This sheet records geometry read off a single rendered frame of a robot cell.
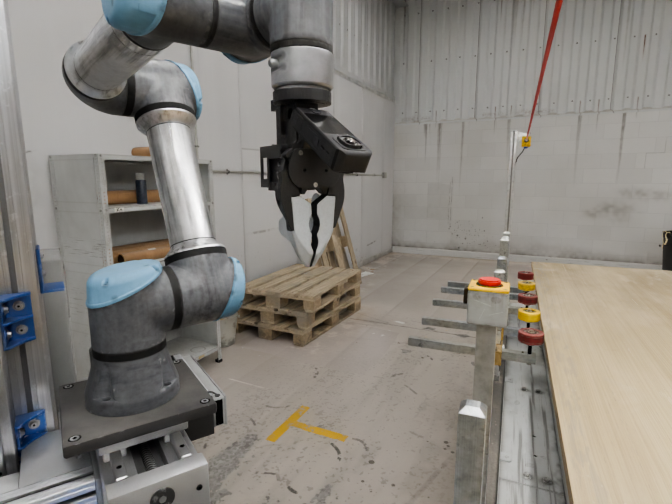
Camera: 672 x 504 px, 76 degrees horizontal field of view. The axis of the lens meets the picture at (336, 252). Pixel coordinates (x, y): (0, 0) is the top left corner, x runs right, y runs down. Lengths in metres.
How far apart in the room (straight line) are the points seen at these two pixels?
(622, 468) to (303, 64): 0.86
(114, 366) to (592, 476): 0.83
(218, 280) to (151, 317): 0.13
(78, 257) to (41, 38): 1.26
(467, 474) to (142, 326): 0.54
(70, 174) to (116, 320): 2.18
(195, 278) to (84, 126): 2.49
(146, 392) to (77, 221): 2.17
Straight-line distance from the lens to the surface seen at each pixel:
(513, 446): 1.51
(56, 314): 1.20
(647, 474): 1.01
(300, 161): 0.51
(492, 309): 0.82
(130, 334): 0.77
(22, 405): 1.00
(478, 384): 0.89
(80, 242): 2.90
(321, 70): 0.53
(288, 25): 0.54
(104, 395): 0.82
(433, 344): 1.64
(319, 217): 0.53
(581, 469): 0.96
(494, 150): 7.98
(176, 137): 0.90
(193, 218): 0.84
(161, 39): 0.60
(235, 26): 0.60
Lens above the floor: 1.41
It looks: 10 degrees down
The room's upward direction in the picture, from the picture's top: straight up
